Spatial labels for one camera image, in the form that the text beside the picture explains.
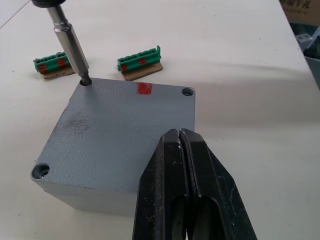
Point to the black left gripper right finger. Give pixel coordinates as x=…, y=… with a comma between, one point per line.
x=220, y=190

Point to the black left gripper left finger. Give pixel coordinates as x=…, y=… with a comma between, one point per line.
x=155, y=190

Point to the grey metal box lid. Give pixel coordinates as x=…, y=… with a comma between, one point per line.
x=110, y=130

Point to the electric screwdriver with silver bit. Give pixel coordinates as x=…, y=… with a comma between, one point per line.
x=67, y=37

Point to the grey metal box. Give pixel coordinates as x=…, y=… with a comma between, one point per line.
x=82, y=200

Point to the screw in lid corner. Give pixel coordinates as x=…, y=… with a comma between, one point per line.
x=187, y=92
x=41, y=172

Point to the green terminal block on cardboard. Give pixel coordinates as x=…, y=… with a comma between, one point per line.
x=140, y=63
x=52, y=65

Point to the brown cardboard carton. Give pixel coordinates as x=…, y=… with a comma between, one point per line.
x=300, y=11

